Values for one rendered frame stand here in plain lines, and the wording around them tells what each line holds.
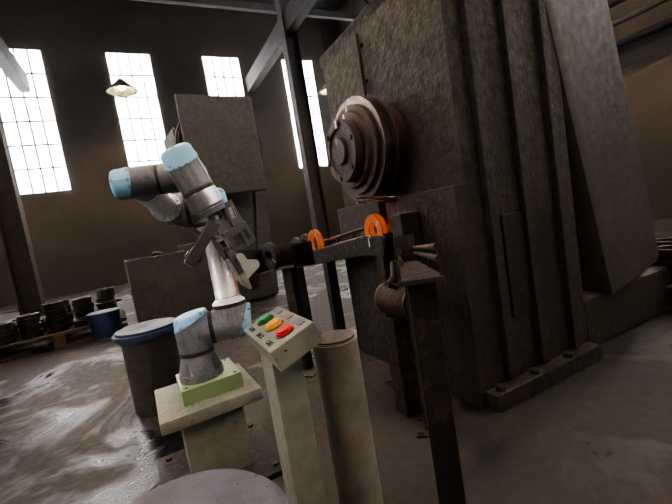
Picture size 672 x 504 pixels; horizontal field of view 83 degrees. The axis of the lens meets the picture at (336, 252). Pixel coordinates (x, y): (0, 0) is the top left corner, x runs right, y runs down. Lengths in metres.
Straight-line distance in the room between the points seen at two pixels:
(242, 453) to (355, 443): 0.56
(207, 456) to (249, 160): 3.40
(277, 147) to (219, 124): 8.20
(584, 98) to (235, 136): 3.29
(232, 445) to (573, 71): 2.05
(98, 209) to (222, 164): 7.65
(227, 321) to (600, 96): 1.92
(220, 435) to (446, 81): 1.48
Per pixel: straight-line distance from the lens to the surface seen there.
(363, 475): 1.12
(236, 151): 4.35
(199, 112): 4.35
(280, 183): 12.30
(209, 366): 1.41
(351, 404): 1.02
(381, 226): 1.74
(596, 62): 2.28
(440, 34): 1.63
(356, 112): 1.75
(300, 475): 1.00
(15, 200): 8.30
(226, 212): 0.92
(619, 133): 2.35
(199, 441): 1.46
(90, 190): 11.70
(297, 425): 0.94
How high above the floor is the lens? 0.82
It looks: 5 degrees down
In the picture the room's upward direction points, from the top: 9 degrees counter-clockwise
